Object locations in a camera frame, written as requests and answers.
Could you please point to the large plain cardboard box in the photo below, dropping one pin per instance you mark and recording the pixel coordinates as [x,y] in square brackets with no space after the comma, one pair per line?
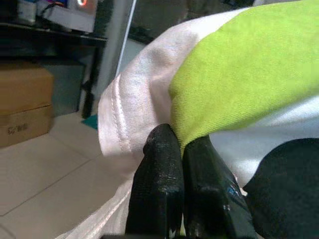
[22,87]

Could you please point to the teal floor mat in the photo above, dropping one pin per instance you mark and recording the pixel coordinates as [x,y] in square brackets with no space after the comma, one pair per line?
[91,122]

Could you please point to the white box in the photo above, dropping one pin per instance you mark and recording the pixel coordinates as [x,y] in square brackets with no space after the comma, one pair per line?
[74,20]

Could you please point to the grey metal panel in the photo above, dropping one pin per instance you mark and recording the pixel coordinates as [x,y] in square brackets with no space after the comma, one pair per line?
[64,87]

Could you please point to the small printed cardboard box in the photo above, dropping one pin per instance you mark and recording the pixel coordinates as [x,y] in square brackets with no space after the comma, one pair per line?
[25,129]

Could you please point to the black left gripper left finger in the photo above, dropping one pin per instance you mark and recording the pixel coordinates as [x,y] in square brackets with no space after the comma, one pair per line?
[157,179]

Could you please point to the black shelf table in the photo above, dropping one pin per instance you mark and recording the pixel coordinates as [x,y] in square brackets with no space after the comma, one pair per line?
[37,35]

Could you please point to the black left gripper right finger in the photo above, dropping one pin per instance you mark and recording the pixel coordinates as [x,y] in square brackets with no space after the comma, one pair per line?
[209,189]

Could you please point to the white green shirt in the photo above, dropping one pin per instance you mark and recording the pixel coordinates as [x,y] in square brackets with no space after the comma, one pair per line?
[236,62]

